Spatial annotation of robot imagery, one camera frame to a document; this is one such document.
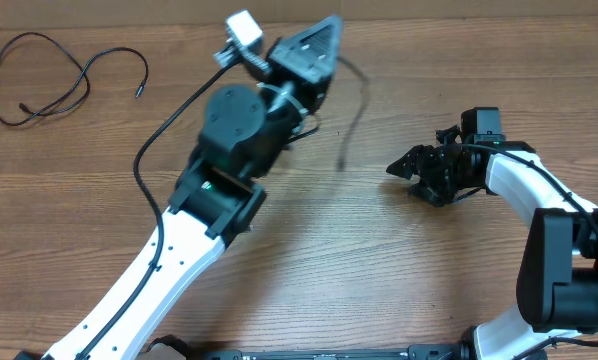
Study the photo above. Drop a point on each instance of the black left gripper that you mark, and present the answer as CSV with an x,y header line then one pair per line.
x,y
291,54

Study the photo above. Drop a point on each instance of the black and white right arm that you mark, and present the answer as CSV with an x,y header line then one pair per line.
x,y
557,284

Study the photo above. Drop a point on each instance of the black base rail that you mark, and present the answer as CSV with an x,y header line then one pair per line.
x,y
329,354

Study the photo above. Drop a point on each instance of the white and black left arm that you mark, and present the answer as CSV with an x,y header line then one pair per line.
x,y
217,194

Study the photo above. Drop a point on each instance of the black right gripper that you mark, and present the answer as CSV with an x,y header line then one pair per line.
x,y
419,161

